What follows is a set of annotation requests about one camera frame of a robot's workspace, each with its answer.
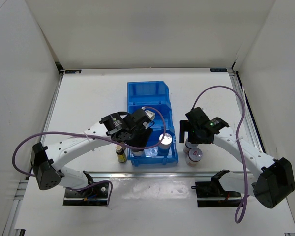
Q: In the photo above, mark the silver-lid blue-label bottle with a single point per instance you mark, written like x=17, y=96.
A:
x=165, y=144
x=137, y=153

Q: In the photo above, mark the red-logo lid jar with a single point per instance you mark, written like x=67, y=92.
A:
x=188, y=146
x=193, y=157

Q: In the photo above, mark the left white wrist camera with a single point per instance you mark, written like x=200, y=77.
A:
x=150, y=114

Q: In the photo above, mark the blue three-compartment plastic bin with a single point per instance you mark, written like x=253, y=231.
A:
x=153, y=94

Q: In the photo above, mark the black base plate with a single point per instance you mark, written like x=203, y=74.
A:
x=207, y=198
x=98, y=195

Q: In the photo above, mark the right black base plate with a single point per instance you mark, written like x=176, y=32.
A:
x=207, y=198

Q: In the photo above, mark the front small amber bottle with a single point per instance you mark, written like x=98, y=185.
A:
x=121, y=155

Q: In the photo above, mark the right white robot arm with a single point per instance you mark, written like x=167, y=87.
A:
x=271, y=179

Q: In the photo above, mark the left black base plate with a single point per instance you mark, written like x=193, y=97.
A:
x=98, y=195

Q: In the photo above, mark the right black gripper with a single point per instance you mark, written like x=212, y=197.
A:
x=185, y=126

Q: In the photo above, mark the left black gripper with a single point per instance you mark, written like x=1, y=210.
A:
x=141, y=141

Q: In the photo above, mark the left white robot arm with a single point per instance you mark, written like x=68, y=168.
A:
x=49, y=162

